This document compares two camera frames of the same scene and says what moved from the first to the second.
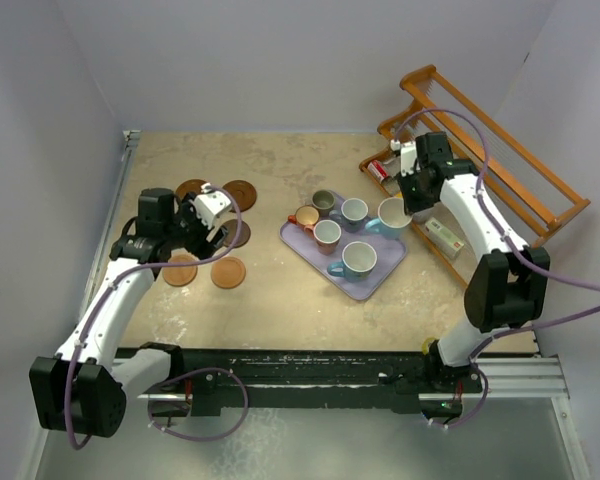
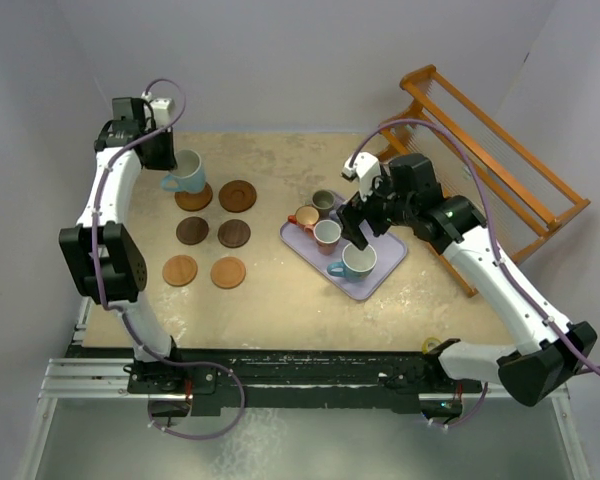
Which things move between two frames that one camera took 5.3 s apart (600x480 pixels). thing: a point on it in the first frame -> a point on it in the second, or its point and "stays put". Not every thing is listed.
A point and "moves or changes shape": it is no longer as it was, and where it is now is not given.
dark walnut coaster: x=243 y=237 stays put
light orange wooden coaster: x=228 y=272 stays put
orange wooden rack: x=534 y=191 stays put
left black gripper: x=202 y=248 -> x=169 y=161
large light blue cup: x=391 y=219 moves or changes shape
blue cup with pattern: x=359 y=260 stays put
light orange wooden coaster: x=183 y=275 stays put
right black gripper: x=413 y=206 -> x=357 y=210
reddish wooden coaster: x=243 y=193 stays put
